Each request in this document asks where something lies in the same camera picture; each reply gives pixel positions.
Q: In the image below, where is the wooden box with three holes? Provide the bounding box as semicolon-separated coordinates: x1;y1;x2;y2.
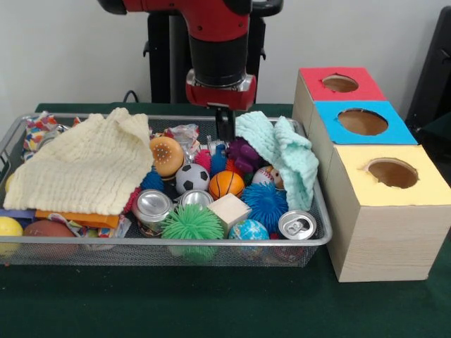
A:
292;66;451;282

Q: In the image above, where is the black chair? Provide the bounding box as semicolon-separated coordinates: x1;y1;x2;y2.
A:
405;6;451;138

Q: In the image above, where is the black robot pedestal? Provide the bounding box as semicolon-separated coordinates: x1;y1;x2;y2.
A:
143;0;284;105

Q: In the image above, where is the small orange basketball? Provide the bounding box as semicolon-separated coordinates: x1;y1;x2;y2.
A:
209;170;246;201

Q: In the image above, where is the brown toy football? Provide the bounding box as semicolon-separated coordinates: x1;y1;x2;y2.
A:
23;220;77;239

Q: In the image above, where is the dark green table cloth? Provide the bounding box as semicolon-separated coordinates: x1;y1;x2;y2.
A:
0;102;451;338

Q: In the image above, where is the yellow ball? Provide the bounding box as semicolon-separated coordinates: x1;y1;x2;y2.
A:
0;216;24;256

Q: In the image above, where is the small globe ball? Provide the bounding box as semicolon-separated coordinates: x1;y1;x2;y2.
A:
229;219;271;242

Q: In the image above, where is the white baseball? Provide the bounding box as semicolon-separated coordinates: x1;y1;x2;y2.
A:
252;165;283;189

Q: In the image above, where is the blue spiky ball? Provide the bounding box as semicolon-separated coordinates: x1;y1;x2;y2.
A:
241;183;290;233

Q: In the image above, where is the small soccer ball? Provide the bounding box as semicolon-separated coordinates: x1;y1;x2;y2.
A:
175;163;211;195

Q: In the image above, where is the large green spiky ball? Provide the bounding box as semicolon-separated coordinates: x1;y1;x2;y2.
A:
161;205;226;244

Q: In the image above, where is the orange plastic toy piece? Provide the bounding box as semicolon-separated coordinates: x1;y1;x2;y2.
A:
35;209;122;229

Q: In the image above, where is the clear mesh bin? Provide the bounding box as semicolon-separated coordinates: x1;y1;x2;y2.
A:
0;113;333;268

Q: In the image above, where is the purple spiky ball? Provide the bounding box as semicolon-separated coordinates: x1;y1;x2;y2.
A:
225;136;265;173

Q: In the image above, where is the cream yellow muslin cloth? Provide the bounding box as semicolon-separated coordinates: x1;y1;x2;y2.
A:
4;107;154;216

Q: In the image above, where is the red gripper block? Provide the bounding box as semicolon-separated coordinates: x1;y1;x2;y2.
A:
185;69;258;142

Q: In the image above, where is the mint green muslin cloth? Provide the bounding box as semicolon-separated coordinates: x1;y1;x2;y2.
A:
233;111;320;212

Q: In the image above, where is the silver can with open top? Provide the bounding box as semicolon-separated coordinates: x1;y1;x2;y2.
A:
133;189;174;237

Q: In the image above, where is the wooden cube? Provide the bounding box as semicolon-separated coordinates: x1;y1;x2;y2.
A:
209;193;252;234

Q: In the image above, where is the small silver can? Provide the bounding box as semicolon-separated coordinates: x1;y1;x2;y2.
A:
178;189;215;212

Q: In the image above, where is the silver can with pull tab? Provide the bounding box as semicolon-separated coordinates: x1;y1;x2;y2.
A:
278;209;317;240

